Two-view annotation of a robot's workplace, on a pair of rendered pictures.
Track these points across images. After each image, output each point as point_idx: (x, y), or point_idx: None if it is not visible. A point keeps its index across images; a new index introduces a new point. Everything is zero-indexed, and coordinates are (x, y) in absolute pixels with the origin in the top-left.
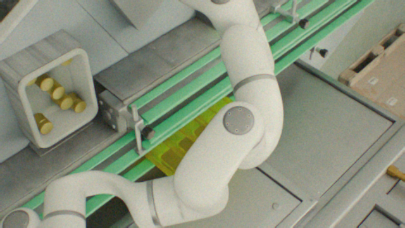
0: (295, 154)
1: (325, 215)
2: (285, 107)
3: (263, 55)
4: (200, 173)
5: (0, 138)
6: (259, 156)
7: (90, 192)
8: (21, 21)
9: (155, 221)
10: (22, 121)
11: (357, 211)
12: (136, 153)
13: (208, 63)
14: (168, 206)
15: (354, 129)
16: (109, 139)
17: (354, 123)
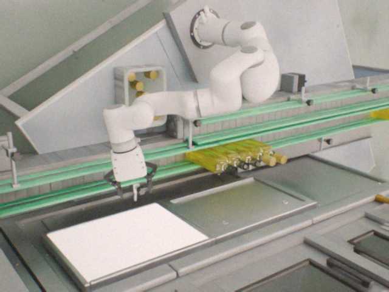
0: (304, 190)
1: (322, 208)
2: (299, 172)
3: (268, 46)
4: (224, 66)
5: (103, 123)
6: (262, 84)
7: (158, 109)
8: (132, 47)
9: (196, 104)
10: None
11: (349, 213)
12: (187, 148)
13: (241, 111)
14: (205, 95)
15: (352, 184)
16: (171, 141)
17: (352, 182)
